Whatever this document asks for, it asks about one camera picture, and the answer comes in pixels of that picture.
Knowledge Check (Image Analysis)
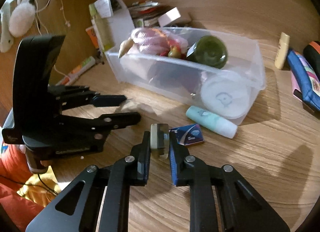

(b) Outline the blue patterned pencil pouch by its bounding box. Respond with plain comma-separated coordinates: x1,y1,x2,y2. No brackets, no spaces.
287,49,319,112

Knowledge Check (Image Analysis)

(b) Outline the white round cotton pad box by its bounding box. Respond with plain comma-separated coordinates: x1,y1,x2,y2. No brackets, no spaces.
200,70,251,119

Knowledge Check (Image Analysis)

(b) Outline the orange green lotion tube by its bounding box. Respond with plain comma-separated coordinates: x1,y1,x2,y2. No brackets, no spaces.
56,56,96,86

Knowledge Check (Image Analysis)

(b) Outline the stack of books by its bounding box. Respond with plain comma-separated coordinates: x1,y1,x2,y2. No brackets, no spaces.
128,1,168,28

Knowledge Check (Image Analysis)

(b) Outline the white paper folder stand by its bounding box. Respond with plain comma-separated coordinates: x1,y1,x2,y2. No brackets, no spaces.
93,0,135,48

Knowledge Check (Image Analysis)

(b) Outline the cream lotion bottle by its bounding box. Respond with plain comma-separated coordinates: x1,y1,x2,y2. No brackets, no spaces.
274,32,290,70

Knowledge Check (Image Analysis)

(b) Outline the pink rope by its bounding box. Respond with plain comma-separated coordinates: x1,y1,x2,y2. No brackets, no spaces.
130,27,189,56

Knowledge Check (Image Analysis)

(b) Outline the black orange round case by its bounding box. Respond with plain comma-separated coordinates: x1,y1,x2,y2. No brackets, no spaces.
303,41,320,78

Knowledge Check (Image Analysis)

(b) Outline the orange sleeve forearm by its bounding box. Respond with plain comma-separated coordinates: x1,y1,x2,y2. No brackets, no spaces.
1,145,44,231

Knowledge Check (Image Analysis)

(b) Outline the white fluffy pompom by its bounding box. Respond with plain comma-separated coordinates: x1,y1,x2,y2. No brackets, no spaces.
9,1,36,38

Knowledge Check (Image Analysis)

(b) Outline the small blue card box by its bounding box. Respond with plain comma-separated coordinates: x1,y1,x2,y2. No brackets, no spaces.
170,124,204,146

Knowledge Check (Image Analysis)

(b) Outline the pink flat pouch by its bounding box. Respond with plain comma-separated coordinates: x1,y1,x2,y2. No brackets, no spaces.
290,72,315,114

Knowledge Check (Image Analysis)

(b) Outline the white charging cable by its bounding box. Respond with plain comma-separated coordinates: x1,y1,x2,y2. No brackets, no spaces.
30,0,73,78

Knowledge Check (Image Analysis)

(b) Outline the dark green glass jar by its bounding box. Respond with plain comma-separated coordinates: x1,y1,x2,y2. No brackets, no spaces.
186,35,228,69

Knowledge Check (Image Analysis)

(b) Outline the clear plastic storage bin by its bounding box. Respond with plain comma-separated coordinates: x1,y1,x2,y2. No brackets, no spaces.
105,27,266,125

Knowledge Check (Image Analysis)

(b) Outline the mint green tube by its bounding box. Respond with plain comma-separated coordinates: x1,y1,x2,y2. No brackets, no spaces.
185,106,238,139

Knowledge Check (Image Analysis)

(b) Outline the small white cardboard box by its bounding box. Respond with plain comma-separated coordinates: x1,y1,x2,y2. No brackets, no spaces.
158,8,181,27

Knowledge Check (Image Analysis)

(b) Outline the small clear green block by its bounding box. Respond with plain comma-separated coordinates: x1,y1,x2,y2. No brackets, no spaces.
150,124,170,159

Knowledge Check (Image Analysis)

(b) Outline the yellow-green spray bottle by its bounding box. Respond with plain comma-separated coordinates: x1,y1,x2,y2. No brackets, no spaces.
88,3,114,53

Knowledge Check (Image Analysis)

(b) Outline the orange booklet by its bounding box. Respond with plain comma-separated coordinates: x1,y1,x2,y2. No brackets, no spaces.
86,26,99,50

